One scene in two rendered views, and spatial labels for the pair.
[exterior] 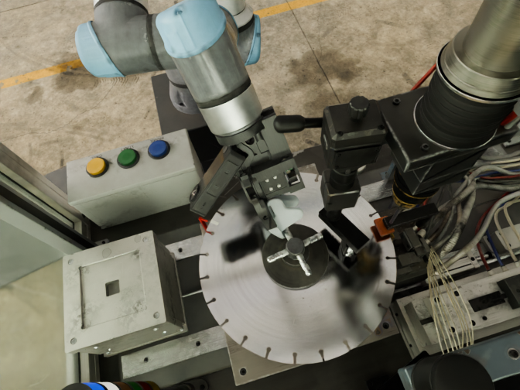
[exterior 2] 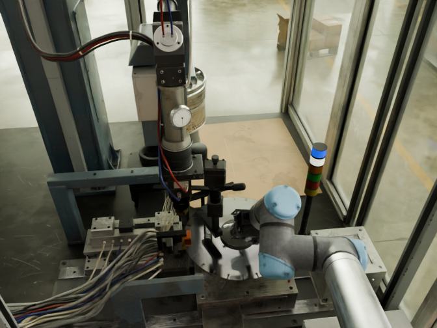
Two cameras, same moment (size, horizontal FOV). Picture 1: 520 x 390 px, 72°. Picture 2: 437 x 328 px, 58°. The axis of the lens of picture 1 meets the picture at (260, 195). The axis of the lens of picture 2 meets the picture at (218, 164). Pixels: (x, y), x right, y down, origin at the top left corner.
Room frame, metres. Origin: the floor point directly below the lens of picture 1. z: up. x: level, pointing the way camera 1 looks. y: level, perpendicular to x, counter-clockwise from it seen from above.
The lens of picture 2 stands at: (0.98, -0.10, 1.86)
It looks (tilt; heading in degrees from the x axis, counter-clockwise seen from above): 38 degrees down; 180
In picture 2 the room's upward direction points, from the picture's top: straight up
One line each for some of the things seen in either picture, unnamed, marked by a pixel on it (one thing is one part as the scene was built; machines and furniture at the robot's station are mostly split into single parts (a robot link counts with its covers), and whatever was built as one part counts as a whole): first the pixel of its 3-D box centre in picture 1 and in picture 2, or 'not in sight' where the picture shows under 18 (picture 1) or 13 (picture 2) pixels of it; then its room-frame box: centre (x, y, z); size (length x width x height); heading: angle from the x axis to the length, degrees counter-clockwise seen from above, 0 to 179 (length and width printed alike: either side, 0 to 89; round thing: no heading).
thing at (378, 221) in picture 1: (402, 224); (173, 240); (0.20, -0.23, 0.95); 0.10 x 0.03 x 0.07; 96
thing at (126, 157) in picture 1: (128, 159); not in sight; (0.48, 0.27, 0.90); 0.04 x 0.04 x 0.02
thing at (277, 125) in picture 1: (313, 132); (229, 183); (0.23, -0.07, 1.21); 0.08 x 0.06 x 0.03; 96
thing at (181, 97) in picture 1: (192, 81); not in sight; (0.78, 0.13, 0.80); 0.15 x 0.15 x 0.10
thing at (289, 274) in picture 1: (295, 254); (238, 231); (0.18, -0.04, 0.96); 0.11 x 0.11 x 0.03
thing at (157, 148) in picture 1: (159, 149); not in sight; (0.49, 0.20, 0.90); 0.04 x 0.04 x 0.02
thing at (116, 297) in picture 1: (128, 295); (342, 265); (0.20, 0.30, 0.82); 0.18 x 0.18 x 0.15; 6
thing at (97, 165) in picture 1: (97, 167); not in sight; (0.48, 0.34, 0.90); 0.04 x 0.04 x 0.02
